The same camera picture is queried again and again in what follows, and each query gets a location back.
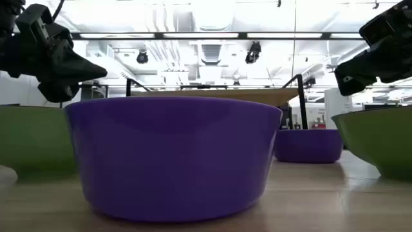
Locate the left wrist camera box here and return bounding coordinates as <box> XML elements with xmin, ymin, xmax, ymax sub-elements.
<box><xmin>37</xmin><ymin>82</ymin><xmax>80</xmax><ymax>103</ymax></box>

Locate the bright ceiling light strip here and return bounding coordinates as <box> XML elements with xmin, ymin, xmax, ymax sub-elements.
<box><xmin>247</xmin><ymin>32</ymin><xmax>323</xmax><ymax>39</ymax></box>
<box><xmin>330</xmin><ymin>33</ymin><xmax>362</xmax><ymax>39</ymax></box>
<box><xmin>163</xmin><ymin>32</ymin><xmax>239</xmax><ymax>39</ymax></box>
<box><xmin>79</xmin><ymin>33</ymin><xmax>155</xmax><ymax>39</ymax></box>

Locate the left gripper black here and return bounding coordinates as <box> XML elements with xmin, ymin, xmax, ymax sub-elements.
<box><xmin>12</xmin><ymin>3</ymin><xmax>108</xmax><ymax>86</ymax></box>

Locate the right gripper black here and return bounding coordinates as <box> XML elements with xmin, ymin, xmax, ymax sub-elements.
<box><xmin>333</xmin><ymin>0</ymin><xmax>412</xmax><ymax>97</ymax></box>

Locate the ceiling air vent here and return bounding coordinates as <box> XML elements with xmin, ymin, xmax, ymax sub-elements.
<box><xmin>200</xmin><ymin>43</ymin><xmax>223</xmax><ymax>66</ymax></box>

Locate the small red item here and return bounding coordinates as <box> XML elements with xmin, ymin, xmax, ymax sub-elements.
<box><xmin>310</xmin><ymin>118</ymin><xmax>326</xmax><ymax>130</ymax></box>

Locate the wooden shelf with black legs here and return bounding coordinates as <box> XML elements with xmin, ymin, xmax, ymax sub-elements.
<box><xmin>126</xmin><ymin>73</ymin><xmax>309</xmax><ymax>130</ymax></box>

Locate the blue-purple plastic bowl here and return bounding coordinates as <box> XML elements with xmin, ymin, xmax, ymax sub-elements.
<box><xmin>64</xmin><ymin>95</ymin><xmax>283</xmax><ymax>224</ymax></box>
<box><xmin>274</xmin><ymin>128</ymin><xmax>344</xmax><ymax>164</ymax></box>

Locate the white cabinet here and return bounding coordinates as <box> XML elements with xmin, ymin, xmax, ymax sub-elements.
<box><xmin>324</xmin><ymin>87</ymin><xmax>353</xmax><ymax>130</ymax></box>

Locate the black overhead beam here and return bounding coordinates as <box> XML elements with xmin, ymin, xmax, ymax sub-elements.
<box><xmin>70</xmin><ymin>31</ymin><xmax>364</xmax><ymax>41</ymax></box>

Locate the green bowl with floral inside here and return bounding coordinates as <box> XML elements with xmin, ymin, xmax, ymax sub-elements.
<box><xmin>0</xmin><ymin>105</ymin><xmax>78</xmax><ymax>180</ymax></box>
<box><xmin>331</xmin><ymin>105</ymin><xmax>412</xmax><ymax>181</ymax></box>

